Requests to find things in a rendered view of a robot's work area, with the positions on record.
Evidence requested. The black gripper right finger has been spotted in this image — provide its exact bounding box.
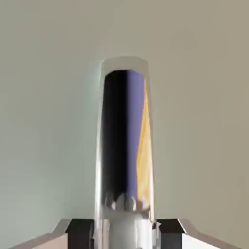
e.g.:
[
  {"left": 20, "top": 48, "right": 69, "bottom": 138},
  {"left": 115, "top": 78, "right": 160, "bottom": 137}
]
[{"left": 155, "top": 218, "right": 242, "bottom": 249}]

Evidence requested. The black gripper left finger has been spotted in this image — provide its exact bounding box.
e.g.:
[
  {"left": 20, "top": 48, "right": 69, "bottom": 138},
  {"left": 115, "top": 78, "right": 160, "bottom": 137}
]
[{"left": 8, "top": 218, "right": 95, "bottom": 249}]

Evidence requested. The shiny curved metal drawer handle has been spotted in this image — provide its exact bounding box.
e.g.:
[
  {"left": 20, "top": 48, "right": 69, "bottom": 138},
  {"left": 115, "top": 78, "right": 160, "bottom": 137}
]
[{"left": 92, "top": 55, "right": 162, "bottom": 249}]

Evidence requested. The pale painted drawer front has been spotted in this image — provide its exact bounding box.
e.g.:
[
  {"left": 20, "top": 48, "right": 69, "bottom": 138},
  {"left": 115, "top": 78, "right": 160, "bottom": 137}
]
[{"left": 0, "top": 0, "right": 249, "bottom": 249}]

